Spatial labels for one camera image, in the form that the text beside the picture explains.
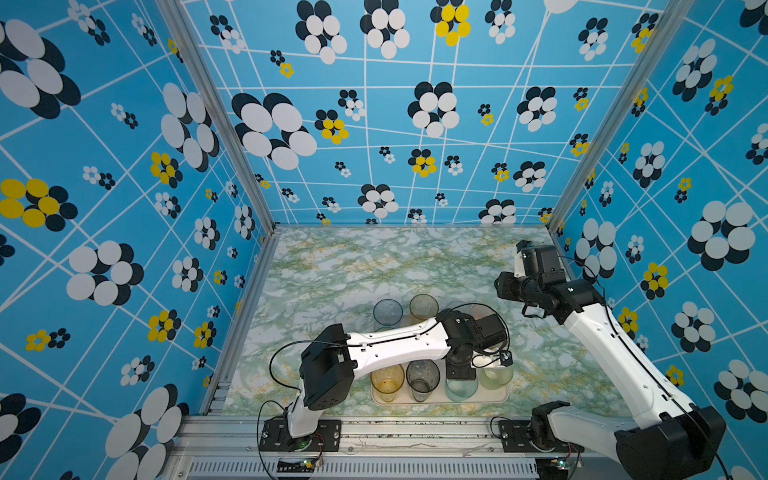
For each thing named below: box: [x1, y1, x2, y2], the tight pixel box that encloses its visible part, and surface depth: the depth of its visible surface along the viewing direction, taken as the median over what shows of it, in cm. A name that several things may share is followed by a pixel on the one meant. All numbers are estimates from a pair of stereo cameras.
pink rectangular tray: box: [371, 360, 510, 405], surface depth 80 cm
